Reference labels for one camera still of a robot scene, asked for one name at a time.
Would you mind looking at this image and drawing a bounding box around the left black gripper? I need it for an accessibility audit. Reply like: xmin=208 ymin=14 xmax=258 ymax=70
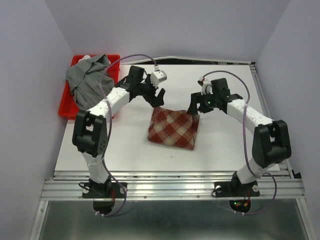
xmin=137 ymin=74 xmax=165 ymax=108

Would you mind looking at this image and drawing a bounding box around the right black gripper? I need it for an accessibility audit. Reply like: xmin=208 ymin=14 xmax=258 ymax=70
xmin=185 ymin=90 xmax=219 ymax=116

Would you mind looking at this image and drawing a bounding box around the red plaid skirt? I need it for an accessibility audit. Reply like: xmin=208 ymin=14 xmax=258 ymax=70
xmin=147 ymin=107 xmax=200 ymax=150

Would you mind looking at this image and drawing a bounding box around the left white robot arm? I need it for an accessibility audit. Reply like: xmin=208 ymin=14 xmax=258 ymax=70
xmin=72 ymin=65 xmax=167 ymax=198

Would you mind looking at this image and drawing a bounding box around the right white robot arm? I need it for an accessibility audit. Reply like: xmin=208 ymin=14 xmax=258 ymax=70
xmin=187 ymin=78 xmax=292 ymax=198

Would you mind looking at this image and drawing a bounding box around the grey skirt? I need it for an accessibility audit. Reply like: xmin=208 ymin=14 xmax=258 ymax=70
xmin=66 ymin=54 xmax=115 ymax=111

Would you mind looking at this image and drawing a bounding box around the red plastic bin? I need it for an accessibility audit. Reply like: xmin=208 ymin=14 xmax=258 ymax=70
xmin=58 ymin=54 xmax=120 ymax=120

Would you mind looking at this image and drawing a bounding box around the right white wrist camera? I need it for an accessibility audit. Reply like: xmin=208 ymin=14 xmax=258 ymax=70
xmin=197 ymin=77 xmax=212 ymax=95

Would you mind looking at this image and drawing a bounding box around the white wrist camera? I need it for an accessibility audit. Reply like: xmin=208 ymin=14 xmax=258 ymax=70
xmin=197 ymin=77 xmax=212 ymax=95
xmin=150 ymin=65 xmax=168 ymax=89

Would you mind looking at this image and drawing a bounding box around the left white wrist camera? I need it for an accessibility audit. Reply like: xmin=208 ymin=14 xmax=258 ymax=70
xmin=150 ymin=65 xmax=168 ymax=89

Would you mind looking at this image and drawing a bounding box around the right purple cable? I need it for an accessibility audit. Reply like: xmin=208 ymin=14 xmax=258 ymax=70
xmin=197 ymin=70 xmax=277 ymax=216

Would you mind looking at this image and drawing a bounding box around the purple cable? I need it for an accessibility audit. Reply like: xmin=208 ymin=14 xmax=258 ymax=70
xmin=93 ymin=53 xmax=161 ymax=218
xmin=197 ymin=70 xmax=277 ymax=216

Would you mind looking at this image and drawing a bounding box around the aluminium right side rail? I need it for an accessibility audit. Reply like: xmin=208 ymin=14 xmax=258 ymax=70
xmin=248 ymin=61 xmax=302 ymax=180

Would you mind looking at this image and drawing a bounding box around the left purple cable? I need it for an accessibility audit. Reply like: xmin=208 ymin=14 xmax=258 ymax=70
xmin=93 ymin=53 xmax=161 ymax=218

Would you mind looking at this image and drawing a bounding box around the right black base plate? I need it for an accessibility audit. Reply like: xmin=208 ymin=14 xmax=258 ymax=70
xmin=214 ymin=181 xmax=260 ymax=198

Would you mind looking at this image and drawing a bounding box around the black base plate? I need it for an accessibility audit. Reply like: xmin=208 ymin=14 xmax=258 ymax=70
xmin=214 ymin=181 xmax=260 ymax=198
xmin=78 ymin=182 xmax=125 ymax=199

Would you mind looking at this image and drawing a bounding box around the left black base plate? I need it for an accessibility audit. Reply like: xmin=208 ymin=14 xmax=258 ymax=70
xmin=78 ymin=182 xmax=125 ymax=199

